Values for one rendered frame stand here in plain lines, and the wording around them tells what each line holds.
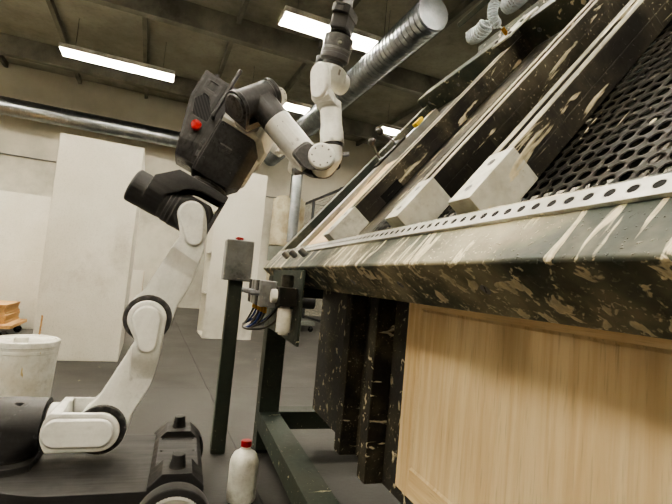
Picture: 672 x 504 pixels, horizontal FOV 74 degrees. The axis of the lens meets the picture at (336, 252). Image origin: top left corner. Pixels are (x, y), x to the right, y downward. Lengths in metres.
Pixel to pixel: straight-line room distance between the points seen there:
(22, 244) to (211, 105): 4.52
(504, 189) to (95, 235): 3.57
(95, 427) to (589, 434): 1.27
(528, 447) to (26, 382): 2.23
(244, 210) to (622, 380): 5.17
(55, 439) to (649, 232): 1.48
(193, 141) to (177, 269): 0.41
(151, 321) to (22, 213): 4.52
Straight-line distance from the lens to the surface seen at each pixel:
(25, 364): 2.59
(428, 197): 1.00
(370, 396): 1.41
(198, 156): 1.52
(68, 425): 1.57
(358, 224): 1.43
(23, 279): 5.85
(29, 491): 1.54
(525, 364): 0.91
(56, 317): 4.08
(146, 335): 1.49
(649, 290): 0.47
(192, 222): 1.49
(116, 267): 4.02
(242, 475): 1.73
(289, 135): 1.36
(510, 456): 0.96
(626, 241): 0.47
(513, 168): 0.80
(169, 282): 1.52
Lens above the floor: 0.77
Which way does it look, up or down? 4 degrees up
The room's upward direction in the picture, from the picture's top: 5 degrees clockwise
